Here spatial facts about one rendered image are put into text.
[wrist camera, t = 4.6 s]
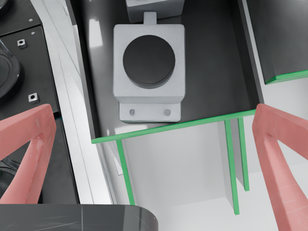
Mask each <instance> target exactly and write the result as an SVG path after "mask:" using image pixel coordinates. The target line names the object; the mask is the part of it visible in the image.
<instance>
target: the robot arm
mask: <svg viewBox="0 0 308 231"><path fill-rule="evenodd" d="M252 131H253V137H254V141H255V146H256V150H257V154H258V159H259V163H260V167H261V170H262V173H263V177H264V181H265V184H266V188H267V191H268V195H269V199H270V202H271V206H272V209H273V212H274V216H275V220H276V223H277V227H278V230H279V231H308V199H307V197H306V196H305V194H304V193H303V191H302V189H301V188H300V186H299V185H298V183H297V182H296V180H295V178H294V176H293V174H292V172H291V170H290V168H289V166H288V163H287V161H286V159H285V157H284V155H283V152H282V150H281V148H280V146H279V144H278V140H279V141H280V142H282V143H283V144H285V145H286V146H288V147H289V148H291V149H292V150H293V151H295V152H296V153H298V154H299V155H301V156H302V157H304V158H305V159H307V160H308V120H305V119H303V118H300V117H298V116H295V115H292V114H290V113H287V112H284V111H282V110H279V109H277V108H274V107H271V106H269V105H266V104H258V105H257V108H256V111H255V115H254V119H253V123H252ZM55 132H56V123H55V119H54V115H53V111H52V108H51V105H50V104H43V105H40V106H38V107H35V108H33V109H30V110H27V111H25V112H22V113H20V114H17V115H14V116H12V117H9V118H6V119H4V120H1V121H0V161H1V160H2V159H4V158H5V157H6V156H8V155H10V154H11V153H12V152H14V151H15V150H17V149H18V148H20V147H21V146H23V145H24V144H25V143H27V142H28V141H30V140H31V142H30V145H29V147H28V149H27V151H26V153H25V155H24V157H23V159H22V162H21V164H20V166H19V168H18V171H17V173H16V175H15V177H14V179H13V180H12V182H11V184H10V185H9V187H8V189H7V190H6V192H5V193H4V195H3V196H2V198H1V199H0V231H159V224H158V220H157V218H156V217H155V215H154V214H153V213H152V212H150V211H149V210H147V209H145V208H143V207H140V206H136V205H128V204H37V203H38V199H39V196H40V192H41V189H42V185H43V182H44V178H45V174H46V171H47V167H48V164H49V160H50V155H51V151H52V147H53V142H54V138H55Z"/></svg>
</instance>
